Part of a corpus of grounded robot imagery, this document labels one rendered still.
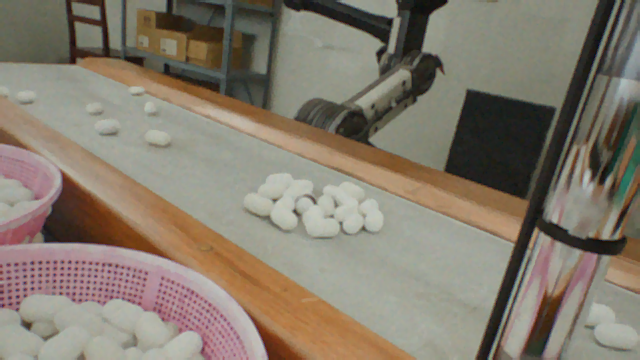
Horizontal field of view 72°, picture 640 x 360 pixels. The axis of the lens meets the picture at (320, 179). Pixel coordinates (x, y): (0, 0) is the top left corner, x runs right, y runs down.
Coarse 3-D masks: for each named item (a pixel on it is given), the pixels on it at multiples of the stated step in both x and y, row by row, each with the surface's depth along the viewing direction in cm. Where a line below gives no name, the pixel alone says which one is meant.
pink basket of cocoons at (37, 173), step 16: (0, 160) 49; (32, 160) 47; (48, 160) 47; (16, 176) 48; (32, 176) 47; (48, 176) 45; (48, 192) 44; (32, 208) 36; (48, 208) 42; (0, 224) 33; (16, 224) 35; (32, 224) 38; (0, 240) 35; (16, 240) 37; (32, 240) 40; (0, 272) 37; (16, 272) 39
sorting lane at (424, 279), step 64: (0, 64) 104; (64, 128) 67; (128, 128) 72; (192, 128) 78; (192, 192) 52; (256, 192) 55; (320, 192) 59; (384, 192) 63; (256, 256) 41; (320, 256) 43; (384, 256) 45; (448, 256) 47; (384, 320) 35; (448, 320) 36
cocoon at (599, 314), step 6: (594, 306) 38; (600, 306) 38; (606, 306) 38; (594, 312) 38; (600, 312) 38; (606, 312) 38; (612, 312) 38; (588, 318) 38; (594, 318) 38; (600, 318) 37; (606, 318) 37; (612, 318) 37; (588, 324) 38; (594, 324) 38
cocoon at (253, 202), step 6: (246, 198) 49; (252, 198) 49; (258, 198) 48; (264, 198) 48; (246, 204) 49; (252, 204) 48; (258, 204) 48; (264, 204) 48; (270, 204) 48; (252, 210) 48; (258, 210) 48; (264, 210) 48; (270, 210) 48; (264, 216) 48
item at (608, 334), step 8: (600, 328) 36; (608, 328) 36; (616, 328) 36; (624, 328) 36; (600, 336) 36; (608, 336) 35; (616, 336) 35; (624, 336) 35; (632, 336) 35; (608, 344) 36; (616, 344) 35; (624, 344) 35; (632, 344) 35
